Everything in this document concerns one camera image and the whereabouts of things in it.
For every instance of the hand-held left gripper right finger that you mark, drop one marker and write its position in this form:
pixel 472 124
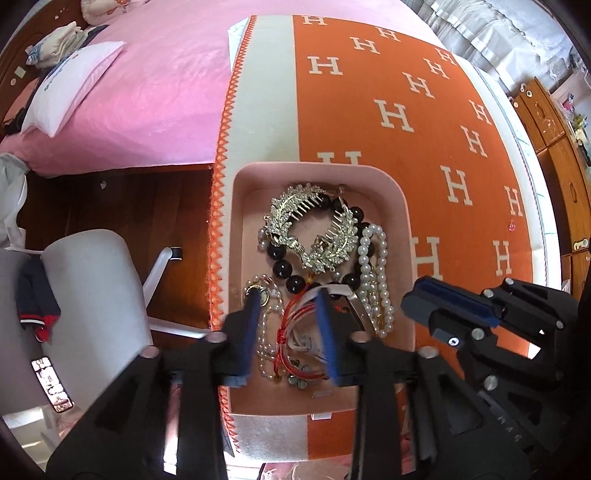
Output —
pixel 328 344

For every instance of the gold rhinestone hair comb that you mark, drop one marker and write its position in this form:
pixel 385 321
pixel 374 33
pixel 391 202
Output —
pixel 291 203

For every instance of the navy and red garment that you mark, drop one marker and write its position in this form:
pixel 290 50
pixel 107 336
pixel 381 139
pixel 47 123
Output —
pixel 39 300

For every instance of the white garment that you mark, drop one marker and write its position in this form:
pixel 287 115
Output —
pixel 11 198

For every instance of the grey office chair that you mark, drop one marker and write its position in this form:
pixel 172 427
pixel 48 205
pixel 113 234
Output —
pixel 92 286

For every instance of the orange letter-print blanket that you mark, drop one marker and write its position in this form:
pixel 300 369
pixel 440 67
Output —
pixel 369 138

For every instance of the pink plastic tray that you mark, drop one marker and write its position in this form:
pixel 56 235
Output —
pixel 249 207

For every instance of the pink bed sheet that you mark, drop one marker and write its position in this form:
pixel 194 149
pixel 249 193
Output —
pixel 161 92

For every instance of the patterned pillow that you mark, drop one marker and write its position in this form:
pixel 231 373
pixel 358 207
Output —
pixel 111 7

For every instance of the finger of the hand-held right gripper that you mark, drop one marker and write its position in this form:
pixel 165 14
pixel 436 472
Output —
pixel 455 330
pixel 457 297

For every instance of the pile of folded clothes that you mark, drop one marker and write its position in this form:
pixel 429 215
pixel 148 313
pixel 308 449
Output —
pixel 60 41

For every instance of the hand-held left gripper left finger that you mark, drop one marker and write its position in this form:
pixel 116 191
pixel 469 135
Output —
pixel 247 346

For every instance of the white curtain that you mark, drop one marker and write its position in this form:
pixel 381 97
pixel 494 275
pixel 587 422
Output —
pixel 508 32

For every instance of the wooden cabinet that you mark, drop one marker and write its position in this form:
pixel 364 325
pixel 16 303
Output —
pixel 563 184

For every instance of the brown wooden headboard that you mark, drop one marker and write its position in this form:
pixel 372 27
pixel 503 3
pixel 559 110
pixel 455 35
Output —
pixel 11 78

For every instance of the white pillow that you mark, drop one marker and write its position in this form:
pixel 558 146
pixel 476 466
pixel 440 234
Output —
pixel 69 92

